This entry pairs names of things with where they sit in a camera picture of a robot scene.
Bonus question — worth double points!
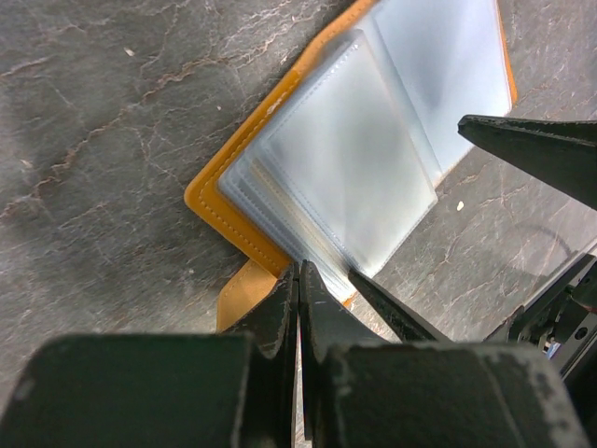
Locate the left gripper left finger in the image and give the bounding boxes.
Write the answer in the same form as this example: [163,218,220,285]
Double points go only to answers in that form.
[1,264,299,447]

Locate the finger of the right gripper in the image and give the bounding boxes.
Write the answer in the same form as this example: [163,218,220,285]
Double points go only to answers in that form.
[458,115,597,209]
[348,270,451,343]

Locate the orange leather card holder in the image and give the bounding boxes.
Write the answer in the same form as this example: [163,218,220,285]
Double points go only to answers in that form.
[185,1,517,330]

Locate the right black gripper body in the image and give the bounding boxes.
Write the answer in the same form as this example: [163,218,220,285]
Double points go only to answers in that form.
[486,254,596,386]

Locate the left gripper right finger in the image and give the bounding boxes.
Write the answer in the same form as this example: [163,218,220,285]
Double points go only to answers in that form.
[298,261,590,447]

